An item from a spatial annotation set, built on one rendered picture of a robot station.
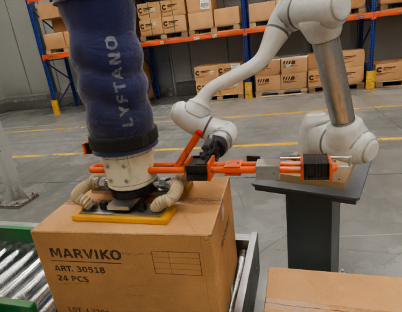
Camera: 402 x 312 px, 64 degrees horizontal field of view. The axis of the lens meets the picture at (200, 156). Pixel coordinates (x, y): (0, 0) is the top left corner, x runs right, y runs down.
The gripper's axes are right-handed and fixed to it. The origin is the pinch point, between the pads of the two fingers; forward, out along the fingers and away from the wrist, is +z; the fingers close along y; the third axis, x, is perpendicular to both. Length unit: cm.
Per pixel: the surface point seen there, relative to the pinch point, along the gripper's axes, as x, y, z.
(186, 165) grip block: 4.0, -2.7, 4.7
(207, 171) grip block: -2.6, -0.6, 4.4
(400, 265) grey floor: -88, 110, -97
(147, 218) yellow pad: 15.6, 10.6, 14.4
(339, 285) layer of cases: -43, 54, -12
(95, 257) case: 32.9, 21.5, 21.1
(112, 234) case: 24.8, 12.9, 20.4
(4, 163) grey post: 273, 61, -157
